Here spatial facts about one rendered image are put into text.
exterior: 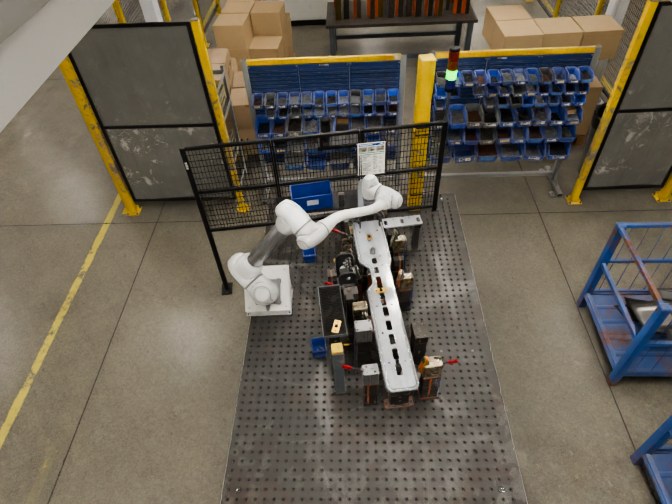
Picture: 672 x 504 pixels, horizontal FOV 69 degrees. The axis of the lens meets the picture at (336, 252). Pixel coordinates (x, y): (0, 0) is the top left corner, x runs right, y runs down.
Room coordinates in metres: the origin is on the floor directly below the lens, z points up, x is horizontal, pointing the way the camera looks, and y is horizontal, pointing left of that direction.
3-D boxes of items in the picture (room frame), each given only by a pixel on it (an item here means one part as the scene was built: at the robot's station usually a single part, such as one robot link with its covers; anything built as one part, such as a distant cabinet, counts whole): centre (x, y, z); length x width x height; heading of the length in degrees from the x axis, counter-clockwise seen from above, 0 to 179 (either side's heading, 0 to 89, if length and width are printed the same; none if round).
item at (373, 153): (3.02, -0.31, 1.30); 0.23 x 0.02 x 0.31; 94
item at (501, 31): (5.20, -2.41, 0.68); 1.20 x 0.80 x 1.35; 88
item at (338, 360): (1.49, 0.03, 0.92); 0.08 x 0.08 x 0.44; 4
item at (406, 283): (2.07, -0.44, 0.87); 0.12 x 0.09 x 0.35; 94
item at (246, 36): (6.91, 0.89, 0.52); 1.20 x 0.80 x 1.05; 173
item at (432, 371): (1.43, -0.50, 0.88); 0.15 x 0.11 x 0.36; 94
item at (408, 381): (1.98, -0.28, 1.00); 1.38 x 0.22 x 0.02; 4
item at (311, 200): (2.87, 0.16, 1.10); 0.30 x 0.17 x 0.13; 96
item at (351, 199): (2.88, -0.02, 1.02); 0.90 x 0.22 x 0.03; 94
